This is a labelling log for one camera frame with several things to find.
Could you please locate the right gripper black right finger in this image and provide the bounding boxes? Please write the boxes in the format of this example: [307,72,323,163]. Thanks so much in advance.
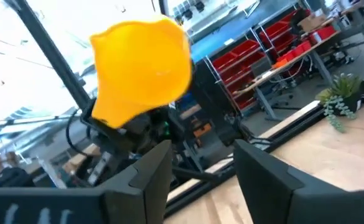
[233,139,364,224]

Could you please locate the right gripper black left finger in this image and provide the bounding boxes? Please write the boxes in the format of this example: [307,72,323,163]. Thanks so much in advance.
[100,139,173,224]

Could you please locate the yellow measuring cup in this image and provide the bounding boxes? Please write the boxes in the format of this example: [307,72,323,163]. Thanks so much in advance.
[90,15,192,129]

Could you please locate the potted succulent plant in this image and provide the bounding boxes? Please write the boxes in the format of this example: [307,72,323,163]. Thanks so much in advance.
[315,73,364,134]

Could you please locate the wooden workbench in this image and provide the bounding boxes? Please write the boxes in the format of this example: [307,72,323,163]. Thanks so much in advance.
[231,29,341,122]

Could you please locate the shelf with red bins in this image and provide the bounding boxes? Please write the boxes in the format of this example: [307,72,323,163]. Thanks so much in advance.
[206,9,313,110]

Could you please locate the black gantry post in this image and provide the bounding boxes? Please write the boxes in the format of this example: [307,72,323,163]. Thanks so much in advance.
[2,0,91,110]

